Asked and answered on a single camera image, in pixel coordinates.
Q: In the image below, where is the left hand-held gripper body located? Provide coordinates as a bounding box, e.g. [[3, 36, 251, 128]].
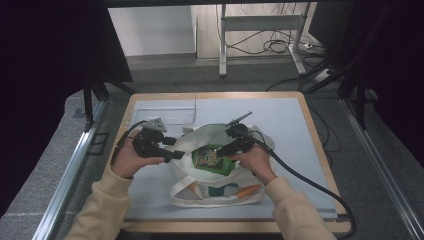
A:
[[131, 117, 175, 160]]

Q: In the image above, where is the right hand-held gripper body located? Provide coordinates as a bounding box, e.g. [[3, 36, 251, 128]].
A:
[[224, 111, 258, 151]]

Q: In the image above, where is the green snack packet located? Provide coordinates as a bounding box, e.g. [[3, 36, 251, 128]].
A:
[[191, 144, 237, 177]]

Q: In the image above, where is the clear plastic box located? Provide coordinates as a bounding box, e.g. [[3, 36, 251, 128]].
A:
[[127, 95, 198, 134]]

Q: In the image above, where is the white tote bag orange teal print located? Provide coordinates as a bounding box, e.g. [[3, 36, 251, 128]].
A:
[[166, 122, 276, 209]]

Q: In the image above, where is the person's left hand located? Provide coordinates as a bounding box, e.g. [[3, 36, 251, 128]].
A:
[[110, 129, 166, 180]]

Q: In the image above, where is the person's right hand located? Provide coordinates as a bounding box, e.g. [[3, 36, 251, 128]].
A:
[[237, 143, 278, 186]]

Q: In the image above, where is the light blue table mat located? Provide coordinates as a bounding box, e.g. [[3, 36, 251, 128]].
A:
[[123, 97, 338, 221]]

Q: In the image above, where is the black metal stand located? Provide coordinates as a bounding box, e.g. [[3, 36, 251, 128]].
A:
[[82, 75, 138, 125], [299, 59, 378, 131]]

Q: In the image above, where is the white power strip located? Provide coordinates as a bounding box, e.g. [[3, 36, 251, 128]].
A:
[[314, 67, 335, 83]]

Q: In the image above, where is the black curtain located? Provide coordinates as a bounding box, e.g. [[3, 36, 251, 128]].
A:
[[0, 0, 134, 218], [308, 0, 424, 168]]

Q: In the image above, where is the left hand-held gripper black cable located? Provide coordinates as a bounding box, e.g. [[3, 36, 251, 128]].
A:
[[109, 119, 149, 166]]

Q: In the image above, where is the hand-held gripper black cable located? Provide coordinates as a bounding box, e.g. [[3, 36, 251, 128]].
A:
[[248, 129, 358, 239], [109, 119, 149, 166]]

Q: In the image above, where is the black rectangular floor bracket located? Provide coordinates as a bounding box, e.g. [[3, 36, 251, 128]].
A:
[[86, 132, 110, 156]]

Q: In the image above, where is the right hand-held gripper black cable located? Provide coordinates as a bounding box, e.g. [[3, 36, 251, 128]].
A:
[[248, 129, 358, 239]]

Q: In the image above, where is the aluminium rail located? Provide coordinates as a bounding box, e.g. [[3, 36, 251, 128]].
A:
[[339, 98, 424, 239], [31, 99, 108, 240]]

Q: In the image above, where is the bundle of black floor cables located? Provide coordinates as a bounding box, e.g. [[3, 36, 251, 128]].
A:
[[224, 3, 331, 56]]

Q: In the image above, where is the white metal desk frame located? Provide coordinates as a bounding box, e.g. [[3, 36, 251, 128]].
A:
[[218, 3, 313, 78]]

